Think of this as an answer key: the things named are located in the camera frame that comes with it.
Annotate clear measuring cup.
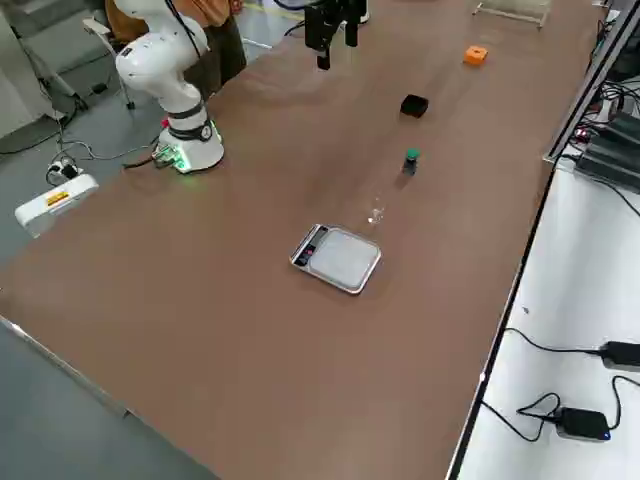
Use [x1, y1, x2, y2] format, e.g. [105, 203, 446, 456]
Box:
[367, 194, 389, 225]

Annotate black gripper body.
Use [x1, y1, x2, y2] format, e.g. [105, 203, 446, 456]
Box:
[303, 0, 362, 25]

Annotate white wire rack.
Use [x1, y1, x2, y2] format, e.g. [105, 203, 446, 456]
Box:
[472, 0, 551, 30]

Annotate black button box base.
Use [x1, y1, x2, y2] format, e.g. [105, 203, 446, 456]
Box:
[399, 93, 430, 120]

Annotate white power strip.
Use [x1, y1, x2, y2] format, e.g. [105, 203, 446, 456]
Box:
[47, 158, 84, 184]

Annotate black finned device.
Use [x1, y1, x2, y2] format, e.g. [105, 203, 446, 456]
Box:
[573, 134, 640, 194]
[602, 110, 640, 146]

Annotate black power adapter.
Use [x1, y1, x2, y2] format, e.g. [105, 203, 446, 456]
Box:
[598, 341, 640, 371]
[555, 407, 612, 442]

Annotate white electronic scale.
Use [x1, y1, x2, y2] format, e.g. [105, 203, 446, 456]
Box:
[288, 223, 382, 295]

